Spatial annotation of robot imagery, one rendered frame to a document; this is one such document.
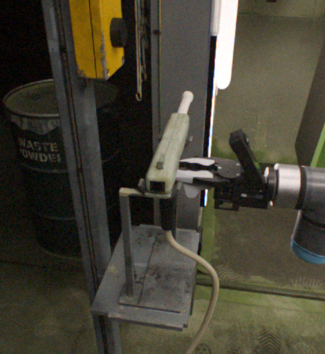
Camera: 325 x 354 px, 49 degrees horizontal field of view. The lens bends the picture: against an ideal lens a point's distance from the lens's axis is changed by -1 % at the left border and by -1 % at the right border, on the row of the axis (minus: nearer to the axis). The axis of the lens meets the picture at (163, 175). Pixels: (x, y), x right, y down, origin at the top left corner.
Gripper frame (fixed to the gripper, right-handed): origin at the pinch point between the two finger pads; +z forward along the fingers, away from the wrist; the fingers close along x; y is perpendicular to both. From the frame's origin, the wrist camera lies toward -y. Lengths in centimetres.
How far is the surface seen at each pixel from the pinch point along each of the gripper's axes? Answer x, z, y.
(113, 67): -2.4, 11.7, -21.0
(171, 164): -7.8, 0.0, -5.0
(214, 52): 47.5, -4.6, -13.1
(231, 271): 74, -22, 105
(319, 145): 93, -55, 36
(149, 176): -12.1, 3.2, -4.8
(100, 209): -1.8, 17.1, 12.2
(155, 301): -11.5, 2.3, 29.5
